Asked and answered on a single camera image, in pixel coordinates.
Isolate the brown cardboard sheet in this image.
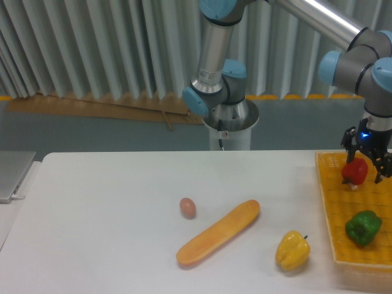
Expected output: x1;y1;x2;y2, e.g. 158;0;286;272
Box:
6;94;202;130

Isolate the long orange bread loaf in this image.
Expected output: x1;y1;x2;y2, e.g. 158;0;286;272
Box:
176;200;260;266

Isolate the brown egg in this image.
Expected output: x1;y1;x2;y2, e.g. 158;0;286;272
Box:
179;198;196;219

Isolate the yellow woven basket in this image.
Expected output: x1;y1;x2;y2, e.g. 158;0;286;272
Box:
315;151;391;273

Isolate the black pedestal cable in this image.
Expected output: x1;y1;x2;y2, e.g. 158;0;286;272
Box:
217;119;225;151

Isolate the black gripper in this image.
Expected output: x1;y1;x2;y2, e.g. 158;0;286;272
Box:
341;114;391;184

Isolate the white laptop charger plug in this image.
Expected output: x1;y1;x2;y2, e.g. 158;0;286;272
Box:
11;195;26;200

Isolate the silver laptop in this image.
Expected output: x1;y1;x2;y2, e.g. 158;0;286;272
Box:
0;151;36;204

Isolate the red bell pepper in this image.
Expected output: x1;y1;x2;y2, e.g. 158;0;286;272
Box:
341;157;368;185

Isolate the yellow bell pepper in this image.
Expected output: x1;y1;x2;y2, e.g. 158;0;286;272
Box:
275;230;311;271

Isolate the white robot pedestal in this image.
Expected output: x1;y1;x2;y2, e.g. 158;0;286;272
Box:
203;99;259;151

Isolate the green bell pepper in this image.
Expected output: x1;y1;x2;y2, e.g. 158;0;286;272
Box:
345;210;383;246

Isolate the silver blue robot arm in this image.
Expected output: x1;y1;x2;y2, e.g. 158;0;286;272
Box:
183;1;391;183

